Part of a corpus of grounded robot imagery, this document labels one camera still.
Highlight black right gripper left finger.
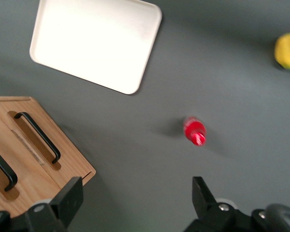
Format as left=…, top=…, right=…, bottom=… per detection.
left=12, top=176, right=85, bottom=232

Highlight cream rectangular tray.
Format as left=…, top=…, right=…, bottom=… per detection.
left=29, top=0, right=163, bottom=95

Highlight wooden drawer with black handle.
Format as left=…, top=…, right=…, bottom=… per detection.
left=0, top=106, right=62, bottom=218
left=0, top=99, right=94, bottom=190

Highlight yellow lemon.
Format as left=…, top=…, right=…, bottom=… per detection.
left=274, top=32, right=290, bottom=71

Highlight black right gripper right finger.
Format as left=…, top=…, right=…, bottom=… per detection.
left=183, top=176, right=253, bottom=232

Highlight wooden drawer cabinet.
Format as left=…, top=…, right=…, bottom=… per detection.
left=0, top=96, right=97, bottom=218

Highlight small red soda bottle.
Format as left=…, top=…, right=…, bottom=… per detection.
left=182, top=116, right=207, bottom=147

